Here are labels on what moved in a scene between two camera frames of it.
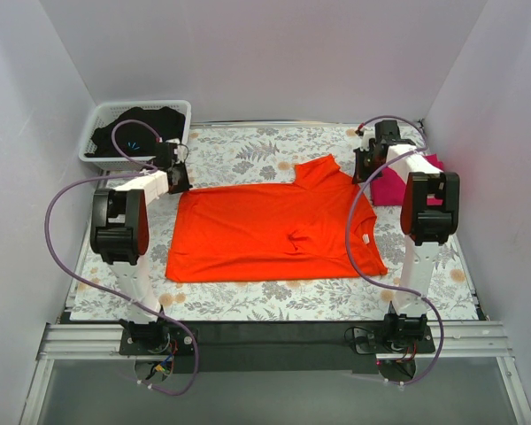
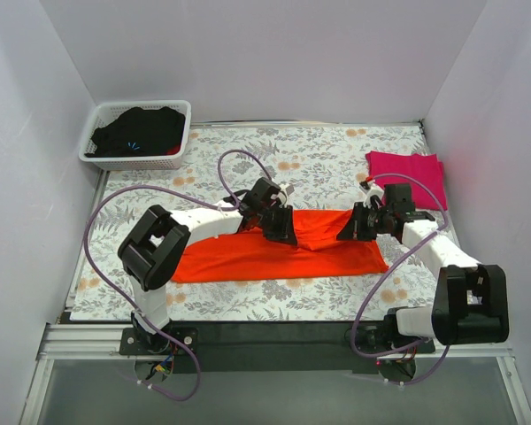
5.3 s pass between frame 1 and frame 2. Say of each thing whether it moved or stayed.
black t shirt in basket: stayed
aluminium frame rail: stayed
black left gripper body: moved
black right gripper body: moved
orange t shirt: moved
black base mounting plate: stayed
